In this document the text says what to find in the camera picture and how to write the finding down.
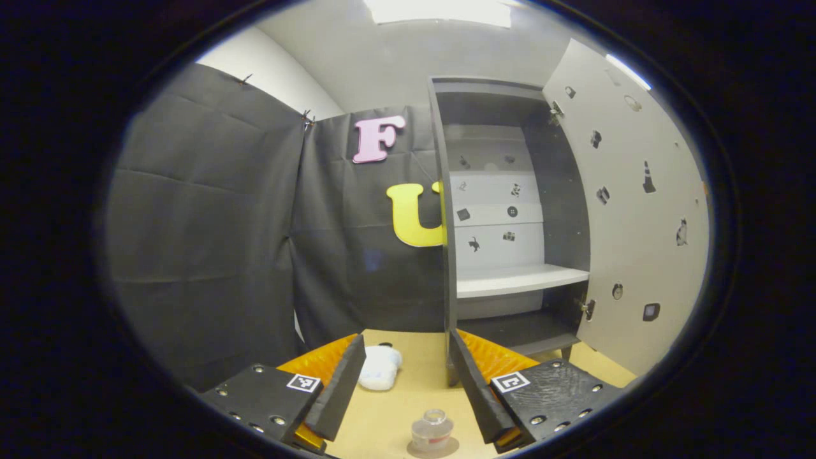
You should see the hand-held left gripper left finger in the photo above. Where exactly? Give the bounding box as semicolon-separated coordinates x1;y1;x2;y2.
201;334;367;455

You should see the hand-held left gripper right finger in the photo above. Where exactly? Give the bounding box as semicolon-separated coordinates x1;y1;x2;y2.
449;330;629;455

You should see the clear glass bottle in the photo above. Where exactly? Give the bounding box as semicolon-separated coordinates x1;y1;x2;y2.
411;409;455;455

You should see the dark grey cabinet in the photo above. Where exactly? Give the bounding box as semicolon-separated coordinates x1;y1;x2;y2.
428;76;592;386

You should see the beige cabinet door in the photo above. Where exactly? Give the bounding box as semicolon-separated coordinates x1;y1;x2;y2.
542;38;711;377

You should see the white cabinet shelf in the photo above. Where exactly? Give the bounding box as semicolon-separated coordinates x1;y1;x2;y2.
456;263;590;299

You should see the black backdrop cloth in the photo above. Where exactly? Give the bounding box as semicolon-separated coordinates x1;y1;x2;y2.
105;62;447;391

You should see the large ceiling light panel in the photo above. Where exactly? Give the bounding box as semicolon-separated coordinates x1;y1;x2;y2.
363;0;513;29

